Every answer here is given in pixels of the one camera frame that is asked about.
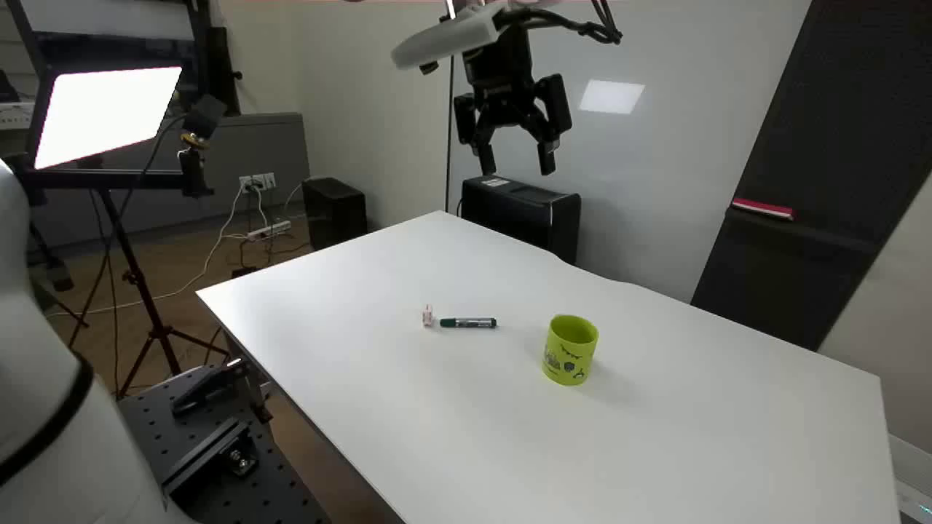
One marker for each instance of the black camera on stand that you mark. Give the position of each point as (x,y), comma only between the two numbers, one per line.
(196,145)

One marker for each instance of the grey leaning panel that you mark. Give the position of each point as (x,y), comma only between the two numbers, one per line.
(267,150)

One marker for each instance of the black metal rack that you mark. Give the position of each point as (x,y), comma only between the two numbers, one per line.
(209,48)

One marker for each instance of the lime green printed mug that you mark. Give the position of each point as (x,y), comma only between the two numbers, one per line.
(569,350)

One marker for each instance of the white wall outlet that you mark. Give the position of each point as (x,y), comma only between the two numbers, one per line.
(259,180)

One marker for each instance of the black perforated breadboard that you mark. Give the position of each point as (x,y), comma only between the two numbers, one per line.
(264,484)

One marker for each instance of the pink item on cabinet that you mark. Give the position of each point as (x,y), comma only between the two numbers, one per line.
(762,208)

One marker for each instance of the small black speaker box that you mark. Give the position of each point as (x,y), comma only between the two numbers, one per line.
(337,209)

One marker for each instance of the black computer tower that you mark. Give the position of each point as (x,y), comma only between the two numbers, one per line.
(525,215)

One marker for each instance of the white studio light panel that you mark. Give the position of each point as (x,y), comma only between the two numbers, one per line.
(104,115)

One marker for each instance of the black clamp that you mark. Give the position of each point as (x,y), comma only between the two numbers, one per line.
(206,388)

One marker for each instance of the tall dark cabinet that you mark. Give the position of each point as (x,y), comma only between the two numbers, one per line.
(818,193)

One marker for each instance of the white power strip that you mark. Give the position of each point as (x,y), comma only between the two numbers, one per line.
(269,231)

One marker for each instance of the green capped silver marker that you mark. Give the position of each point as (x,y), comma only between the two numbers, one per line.
(468,320)

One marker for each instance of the black light tripod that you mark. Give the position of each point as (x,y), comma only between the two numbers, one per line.
(148,299)

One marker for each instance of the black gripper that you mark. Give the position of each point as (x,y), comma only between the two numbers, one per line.
(505,68)

